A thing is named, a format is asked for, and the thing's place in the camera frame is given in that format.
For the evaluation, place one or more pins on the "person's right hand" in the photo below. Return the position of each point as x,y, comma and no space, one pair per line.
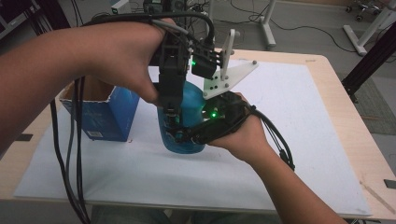
249,140

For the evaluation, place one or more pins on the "small white device box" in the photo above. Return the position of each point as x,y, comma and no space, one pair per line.
120,6

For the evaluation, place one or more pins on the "person's left hand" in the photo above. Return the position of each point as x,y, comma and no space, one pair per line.
124,53

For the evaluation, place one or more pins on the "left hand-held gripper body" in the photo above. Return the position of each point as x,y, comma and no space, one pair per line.
171,81

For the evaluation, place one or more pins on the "dark tape piece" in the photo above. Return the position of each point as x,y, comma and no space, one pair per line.
390,183
24,137

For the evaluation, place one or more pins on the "blue plastic bottle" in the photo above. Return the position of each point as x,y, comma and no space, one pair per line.
191,105

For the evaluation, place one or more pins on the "white-legged wooden desk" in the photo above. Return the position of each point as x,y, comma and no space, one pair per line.
267,25

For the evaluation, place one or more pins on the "dark metal stand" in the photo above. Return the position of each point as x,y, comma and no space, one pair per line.
370,62

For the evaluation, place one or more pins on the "grey floor mat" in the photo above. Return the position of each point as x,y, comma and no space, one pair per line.
378,109

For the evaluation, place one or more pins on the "black computer tower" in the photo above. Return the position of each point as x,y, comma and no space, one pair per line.
162,4

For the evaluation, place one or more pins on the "white desk leg frame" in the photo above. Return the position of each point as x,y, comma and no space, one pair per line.
370,29

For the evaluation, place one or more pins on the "blue cardboard box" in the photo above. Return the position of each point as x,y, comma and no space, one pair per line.
109,118

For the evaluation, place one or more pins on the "rolling stool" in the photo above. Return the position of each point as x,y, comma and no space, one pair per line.
362,9

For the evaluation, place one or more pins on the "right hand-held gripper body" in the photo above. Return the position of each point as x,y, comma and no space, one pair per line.
227,112

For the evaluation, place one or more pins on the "dark curtain stand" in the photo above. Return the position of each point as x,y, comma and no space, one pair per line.
31,15

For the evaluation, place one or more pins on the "white foam mat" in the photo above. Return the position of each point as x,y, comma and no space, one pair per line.
186,177

